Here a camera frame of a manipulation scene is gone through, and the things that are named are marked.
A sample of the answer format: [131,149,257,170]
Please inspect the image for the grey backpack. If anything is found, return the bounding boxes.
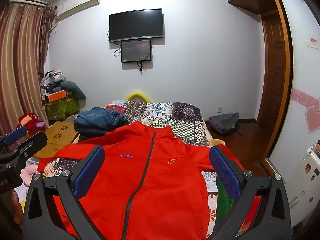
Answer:
[208,112,242,136]

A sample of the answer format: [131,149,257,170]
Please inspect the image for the green patterned cloth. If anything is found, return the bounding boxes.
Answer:
[44,97,80,120]

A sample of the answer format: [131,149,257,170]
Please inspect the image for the white air conditioner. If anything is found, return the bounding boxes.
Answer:
[55,0,101,20]

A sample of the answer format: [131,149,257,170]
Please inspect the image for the red plush toy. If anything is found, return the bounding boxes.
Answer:
[16,112,46,132]

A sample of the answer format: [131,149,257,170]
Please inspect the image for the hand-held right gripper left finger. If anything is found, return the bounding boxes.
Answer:
[22,145,108,240]

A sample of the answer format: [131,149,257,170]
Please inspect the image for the striped brown curtain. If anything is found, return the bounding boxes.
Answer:
[0,2,56,140]

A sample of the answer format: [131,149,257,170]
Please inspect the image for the wooden door frame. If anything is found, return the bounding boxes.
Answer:
[260,0,294,178]

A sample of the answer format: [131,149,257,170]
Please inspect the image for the yellow ring cushion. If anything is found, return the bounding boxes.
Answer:
[125,90,152,103]

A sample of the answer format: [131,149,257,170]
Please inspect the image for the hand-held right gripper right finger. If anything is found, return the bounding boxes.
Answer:
[209,145,292,240]

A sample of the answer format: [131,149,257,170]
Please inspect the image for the pink plush toy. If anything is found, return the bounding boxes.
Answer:
[24,165,41,181]

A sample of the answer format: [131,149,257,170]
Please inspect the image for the patchwork printed blanket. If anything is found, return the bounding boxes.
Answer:
[37,100,220,240]

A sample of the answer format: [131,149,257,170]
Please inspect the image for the white appliance with stickers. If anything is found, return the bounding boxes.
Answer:
[287,140,320,228]

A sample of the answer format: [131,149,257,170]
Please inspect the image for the black wall television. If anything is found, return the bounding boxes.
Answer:
[109,8,165,43]

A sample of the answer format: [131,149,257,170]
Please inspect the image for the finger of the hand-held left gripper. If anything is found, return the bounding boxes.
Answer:
[10,132,48,160]
[0,125,28,147]

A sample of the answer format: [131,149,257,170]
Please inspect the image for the black cable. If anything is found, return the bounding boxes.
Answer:
[136,60,147,74]

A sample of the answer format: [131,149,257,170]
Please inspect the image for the small black wall monitor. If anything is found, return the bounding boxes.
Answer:
[121,39,152,63]

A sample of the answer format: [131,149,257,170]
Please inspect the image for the dark blue folded clothes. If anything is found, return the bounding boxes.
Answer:
[73,107,130,139]

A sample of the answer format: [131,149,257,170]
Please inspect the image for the dark green cloth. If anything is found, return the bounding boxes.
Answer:
[214,177,237,228]

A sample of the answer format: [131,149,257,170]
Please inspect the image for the dark grey cushion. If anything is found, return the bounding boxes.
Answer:
[61,81,86,101]

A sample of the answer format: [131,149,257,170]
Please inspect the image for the wooden lap table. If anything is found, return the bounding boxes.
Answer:
[34,121,80,158]

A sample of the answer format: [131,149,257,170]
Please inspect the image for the pile of mixed clothes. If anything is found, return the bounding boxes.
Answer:
[40,69,67,97]

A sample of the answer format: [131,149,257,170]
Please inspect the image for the brown wooden door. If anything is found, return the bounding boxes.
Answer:
[257,11,288,128]

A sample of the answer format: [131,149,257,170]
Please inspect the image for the orange box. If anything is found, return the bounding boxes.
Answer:
[47,90,68,103]

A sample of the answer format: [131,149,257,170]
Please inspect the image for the white curtain rail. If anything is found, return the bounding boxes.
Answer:
[9,0,48,6]

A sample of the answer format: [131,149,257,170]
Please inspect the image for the red zip jacket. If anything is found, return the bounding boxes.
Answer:
[37,120,263,240]

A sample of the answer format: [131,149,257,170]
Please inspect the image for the pink heart wall sticker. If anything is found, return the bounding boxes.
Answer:
[306,104,320,134]

